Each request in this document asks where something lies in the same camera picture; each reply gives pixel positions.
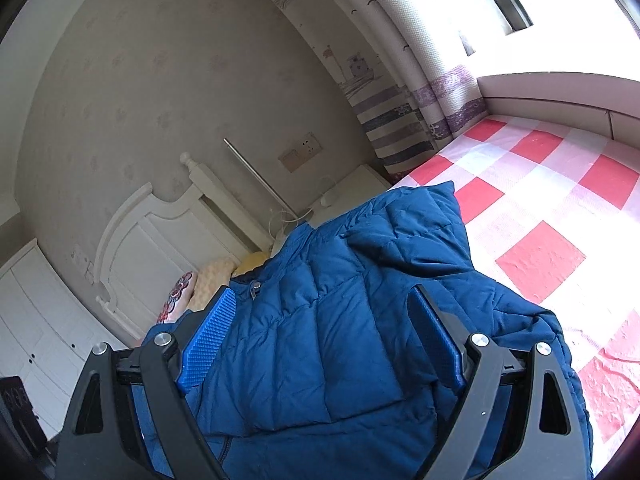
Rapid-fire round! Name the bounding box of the yellow pillow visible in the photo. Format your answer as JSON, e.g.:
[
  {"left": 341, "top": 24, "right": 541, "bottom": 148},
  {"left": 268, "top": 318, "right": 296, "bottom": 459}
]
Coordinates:
[{"left": 231, "top": 251, "right": 271, "bottom": 278}]

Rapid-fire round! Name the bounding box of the red white checkered bed sheet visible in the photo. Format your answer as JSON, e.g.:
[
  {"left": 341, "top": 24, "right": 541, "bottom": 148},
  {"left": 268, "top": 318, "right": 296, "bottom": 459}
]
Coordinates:
[{"left": 387, "top": 115, "right": 640, "bottom": 448}]

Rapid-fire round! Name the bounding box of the dark object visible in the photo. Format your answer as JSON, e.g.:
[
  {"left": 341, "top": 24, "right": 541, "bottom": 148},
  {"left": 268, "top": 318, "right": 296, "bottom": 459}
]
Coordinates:
[{"left": 0, "top": 375, "right": 48, "bottom": 461}]

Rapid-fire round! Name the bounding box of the white wooden headboard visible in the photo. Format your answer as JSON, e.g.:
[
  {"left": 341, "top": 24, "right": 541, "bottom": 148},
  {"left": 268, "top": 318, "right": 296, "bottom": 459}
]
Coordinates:
[{"left": 95, "top": 152, "right": 273, "bottom": 341}]

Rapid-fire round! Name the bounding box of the white cable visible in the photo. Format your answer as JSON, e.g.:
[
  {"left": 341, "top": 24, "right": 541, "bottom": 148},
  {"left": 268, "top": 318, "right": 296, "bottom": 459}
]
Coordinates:
[{"left": 267, "top": 176, "right": 342, "bottom": 241}]

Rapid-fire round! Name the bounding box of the white nightstand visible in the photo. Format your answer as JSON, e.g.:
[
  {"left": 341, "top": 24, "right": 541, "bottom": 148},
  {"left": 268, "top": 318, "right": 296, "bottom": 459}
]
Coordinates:
[{"left": 305, "top": 164, "right": 391, "bottom": 226}]

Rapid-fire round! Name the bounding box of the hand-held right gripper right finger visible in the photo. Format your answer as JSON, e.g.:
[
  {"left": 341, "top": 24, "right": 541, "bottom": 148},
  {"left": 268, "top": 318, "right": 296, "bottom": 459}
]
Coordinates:
[{"left": 407, "top": 284, "right": 593, "bottom": 480}]

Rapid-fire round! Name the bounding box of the beige window ledge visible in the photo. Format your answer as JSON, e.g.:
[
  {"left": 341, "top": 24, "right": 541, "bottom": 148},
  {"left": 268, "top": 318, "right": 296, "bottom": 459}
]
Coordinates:
[{"left": 477, "top": 74, "right": 640, "bottom": 158}]

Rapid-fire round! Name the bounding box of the cream fluffy pillow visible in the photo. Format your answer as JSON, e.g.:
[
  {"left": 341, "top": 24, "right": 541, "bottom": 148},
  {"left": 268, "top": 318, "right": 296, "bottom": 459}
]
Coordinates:
[{"left": 192, "top": 256, "right": 241, "bottom": 311}]

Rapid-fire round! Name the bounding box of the blue down jacket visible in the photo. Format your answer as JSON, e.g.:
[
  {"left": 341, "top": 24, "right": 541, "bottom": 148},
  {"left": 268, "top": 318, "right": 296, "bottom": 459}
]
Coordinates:
[{"left": 127, "top": 180, "right": 596, "bottom": 480}]

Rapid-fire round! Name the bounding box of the wall socket panel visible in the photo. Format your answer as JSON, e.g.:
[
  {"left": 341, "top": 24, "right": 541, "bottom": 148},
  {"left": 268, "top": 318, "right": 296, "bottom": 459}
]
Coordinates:
[{"left": 278, "top": 132, "right": 323, "bottom": 173}]

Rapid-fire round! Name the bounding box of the white wardrobe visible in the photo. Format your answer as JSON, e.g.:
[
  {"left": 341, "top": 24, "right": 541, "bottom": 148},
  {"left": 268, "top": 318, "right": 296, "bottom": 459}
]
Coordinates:
[{"left": 0, "top": 237, "right": 126, "bottom": 441}]

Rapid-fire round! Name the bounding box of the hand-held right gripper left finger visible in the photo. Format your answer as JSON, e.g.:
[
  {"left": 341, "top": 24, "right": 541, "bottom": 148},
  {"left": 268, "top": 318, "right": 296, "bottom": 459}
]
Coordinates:
[{"left": 54, "top": 285, "right": 237, "bottom": 480}]

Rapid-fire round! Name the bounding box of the striped printed curtain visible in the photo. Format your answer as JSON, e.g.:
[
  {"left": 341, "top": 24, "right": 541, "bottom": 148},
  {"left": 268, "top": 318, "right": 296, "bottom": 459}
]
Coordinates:
[{"left": 235, "top": 0, "right": 488, "bottom": 186}]

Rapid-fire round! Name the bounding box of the floral pillow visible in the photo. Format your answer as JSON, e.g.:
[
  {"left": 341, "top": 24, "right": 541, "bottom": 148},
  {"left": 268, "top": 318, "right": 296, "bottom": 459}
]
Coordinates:
[{"left": 155, "top": 271, "right": 198, "bottom": 326}]

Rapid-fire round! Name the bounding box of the metal rod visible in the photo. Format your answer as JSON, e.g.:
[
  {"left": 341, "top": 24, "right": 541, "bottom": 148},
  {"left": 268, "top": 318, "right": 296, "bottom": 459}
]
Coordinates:
[{"left": 222, "top": 138, "right": 301, "bottom": 223}]

